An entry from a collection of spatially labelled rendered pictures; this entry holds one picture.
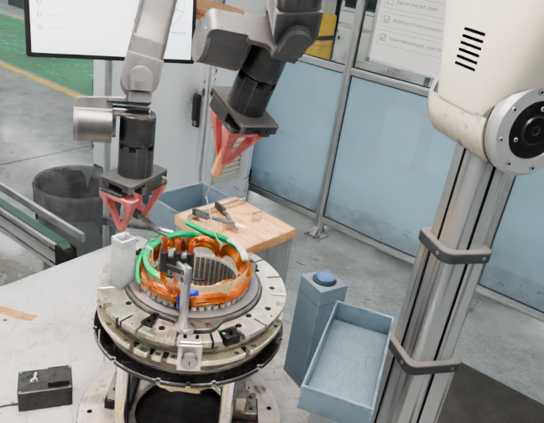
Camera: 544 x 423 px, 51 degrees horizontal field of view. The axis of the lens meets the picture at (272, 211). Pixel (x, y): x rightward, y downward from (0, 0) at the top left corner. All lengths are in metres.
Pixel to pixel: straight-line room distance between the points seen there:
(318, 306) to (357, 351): 0.17
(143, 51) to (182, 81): 2.36
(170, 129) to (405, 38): 1.41
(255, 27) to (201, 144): 2.53
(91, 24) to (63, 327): 0.93
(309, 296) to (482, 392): 1.67
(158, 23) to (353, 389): 0.65
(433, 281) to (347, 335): 0.20
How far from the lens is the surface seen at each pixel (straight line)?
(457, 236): 1.10
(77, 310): 1.47
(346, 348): 1.03
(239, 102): 0.81
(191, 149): 3.32
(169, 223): 1.33
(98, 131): 0.93
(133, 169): 0.95
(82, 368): 1.30
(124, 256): 0.94
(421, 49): 3.08
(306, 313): 1.20
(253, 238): 1.22
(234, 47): 0.76
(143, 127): 0.93
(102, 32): 1.90
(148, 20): 0.95
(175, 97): 3.34
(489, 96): 0.96
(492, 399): 2.74
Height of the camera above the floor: 1.64
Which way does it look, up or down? 25 degrees down
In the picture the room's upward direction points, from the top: 9 degrees clockwise
